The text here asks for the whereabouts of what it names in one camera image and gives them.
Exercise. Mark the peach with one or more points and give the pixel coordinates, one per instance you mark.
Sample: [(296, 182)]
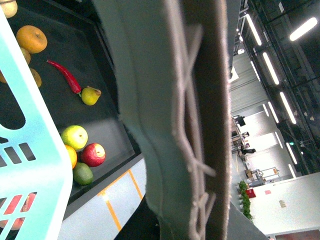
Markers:
[(13, 208)]

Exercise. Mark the yellow green pear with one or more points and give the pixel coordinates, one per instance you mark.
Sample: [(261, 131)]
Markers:
[(90, 95)]

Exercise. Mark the red chili pepper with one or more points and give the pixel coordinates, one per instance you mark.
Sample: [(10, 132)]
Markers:
[(71, 80)]

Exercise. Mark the red apple front right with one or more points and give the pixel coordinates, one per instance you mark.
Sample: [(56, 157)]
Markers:
[(93, 155)]

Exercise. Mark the green apple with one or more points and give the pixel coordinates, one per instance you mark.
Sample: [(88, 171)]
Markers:
[(75, 136)]

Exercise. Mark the light teal plastic basket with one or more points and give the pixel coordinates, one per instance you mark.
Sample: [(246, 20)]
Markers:
[(33, 158)]

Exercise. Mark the olive kiwi fruit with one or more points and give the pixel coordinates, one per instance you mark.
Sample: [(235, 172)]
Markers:
[(36, 77)]

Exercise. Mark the black metal shelf rack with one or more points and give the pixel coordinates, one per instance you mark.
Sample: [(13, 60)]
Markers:
[(77, 41)]

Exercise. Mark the green avocado front right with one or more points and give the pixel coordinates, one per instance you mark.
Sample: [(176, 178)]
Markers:
[(82, 174)]

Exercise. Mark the grey camera left gripper finger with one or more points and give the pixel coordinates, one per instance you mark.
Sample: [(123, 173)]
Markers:
[(170, 61)]

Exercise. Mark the large orange front right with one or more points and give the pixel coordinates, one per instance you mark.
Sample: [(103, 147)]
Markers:
[(72, 155)]

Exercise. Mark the yellow-orange round pear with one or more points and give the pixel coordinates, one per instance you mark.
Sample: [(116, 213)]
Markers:
[(31, 39)]

